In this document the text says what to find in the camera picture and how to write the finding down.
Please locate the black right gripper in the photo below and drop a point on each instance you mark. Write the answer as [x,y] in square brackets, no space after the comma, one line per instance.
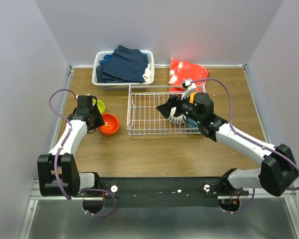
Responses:
[165,109]

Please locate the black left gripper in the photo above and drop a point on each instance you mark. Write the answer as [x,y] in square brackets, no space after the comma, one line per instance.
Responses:
[99,122]

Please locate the lime green bowl tall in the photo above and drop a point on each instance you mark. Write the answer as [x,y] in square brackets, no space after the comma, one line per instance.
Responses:
[100,105]

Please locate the white blue patterned bowl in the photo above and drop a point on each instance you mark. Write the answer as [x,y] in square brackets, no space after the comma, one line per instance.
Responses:
[176,120]

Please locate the yellow orange bowl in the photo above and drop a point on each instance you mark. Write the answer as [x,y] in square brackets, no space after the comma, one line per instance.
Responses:
[192,97]

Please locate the orange bowl front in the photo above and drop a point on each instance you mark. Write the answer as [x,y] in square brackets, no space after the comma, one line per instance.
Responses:
[109,122]

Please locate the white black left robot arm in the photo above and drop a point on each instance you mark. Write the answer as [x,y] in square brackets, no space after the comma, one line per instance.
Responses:
[57,170]

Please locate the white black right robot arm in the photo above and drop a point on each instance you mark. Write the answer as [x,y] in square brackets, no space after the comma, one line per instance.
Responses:
[277,168]

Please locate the white cloth in basket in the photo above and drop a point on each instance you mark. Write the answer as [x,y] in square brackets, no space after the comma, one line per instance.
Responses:
[147,73]

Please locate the red white folded towel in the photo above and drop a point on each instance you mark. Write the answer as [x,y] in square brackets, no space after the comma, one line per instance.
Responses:
[182,70]

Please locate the white plastic laundry basket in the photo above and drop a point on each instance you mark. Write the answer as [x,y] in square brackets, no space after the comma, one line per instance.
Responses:
[121,86]

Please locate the folded blue jeans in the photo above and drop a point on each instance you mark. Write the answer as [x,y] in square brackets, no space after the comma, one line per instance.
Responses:
[122,66]

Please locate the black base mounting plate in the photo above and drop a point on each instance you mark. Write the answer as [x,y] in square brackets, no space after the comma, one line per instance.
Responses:
[130,192]

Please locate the white wire dish rack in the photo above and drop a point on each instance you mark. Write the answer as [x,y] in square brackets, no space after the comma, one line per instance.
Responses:
[143,119]

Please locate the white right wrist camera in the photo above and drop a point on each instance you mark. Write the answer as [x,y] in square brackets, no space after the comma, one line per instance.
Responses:
[189,87]

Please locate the aluminium frame rail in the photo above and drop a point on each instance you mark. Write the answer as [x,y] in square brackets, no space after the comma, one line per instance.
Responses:
[259,193]

